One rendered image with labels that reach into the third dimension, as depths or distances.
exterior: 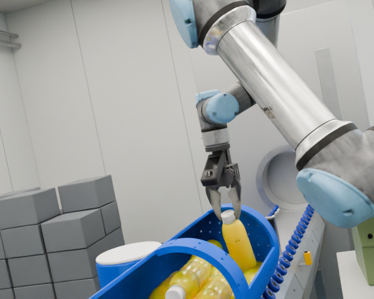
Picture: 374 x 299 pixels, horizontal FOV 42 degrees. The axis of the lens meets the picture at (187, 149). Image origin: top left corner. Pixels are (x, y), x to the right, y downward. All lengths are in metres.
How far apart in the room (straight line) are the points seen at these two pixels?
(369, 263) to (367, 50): 4.92
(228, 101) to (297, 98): 0.44
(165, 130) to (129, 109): 0.53
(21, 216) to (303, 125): 3.86
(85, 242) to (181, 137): 2.20
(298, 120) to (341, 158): 0.10
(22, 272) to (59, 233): 0.53
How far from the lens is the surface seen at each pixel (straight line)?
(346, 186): 0.76
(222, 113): 1.23
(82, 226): 4.26
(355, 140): 0.79
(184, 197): 6.03
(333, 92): 2.03
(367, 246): 0.95
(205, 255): 1.12
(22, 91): 6.81
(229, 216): 1.37
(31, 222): 4.47
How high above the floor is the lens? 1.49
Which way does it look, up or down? 2 degrees down
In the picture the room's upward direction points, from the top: 11 degrees counter-clockwise
